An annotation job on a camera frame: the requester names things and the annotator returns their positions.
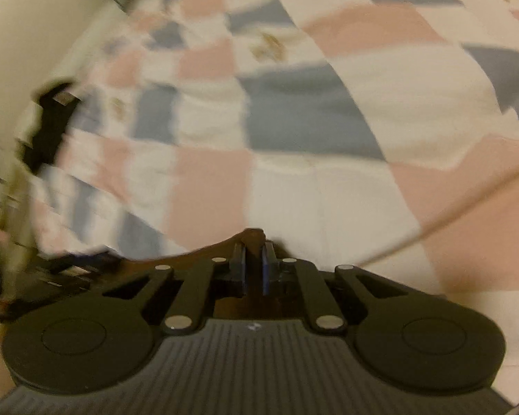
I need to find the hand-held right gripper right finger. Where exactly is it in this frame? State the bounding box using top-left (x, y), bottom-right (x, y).
top-left (262, 242), bottom-right (409, 335)

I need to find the brown garment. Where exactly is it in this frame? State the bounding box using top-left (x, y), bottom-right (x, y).
top-left (123, 228), bottom-right (306, 321)

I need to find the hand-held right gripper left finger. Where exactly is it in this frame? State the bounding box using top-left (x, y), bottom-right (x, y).
top-left (101, 242), bottom-right (247, 336)

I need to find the checkered pink grey white blanket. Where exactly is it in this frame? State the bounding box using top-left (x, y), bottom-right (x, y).
top-left (19, 0), bottom-right (519, 381)

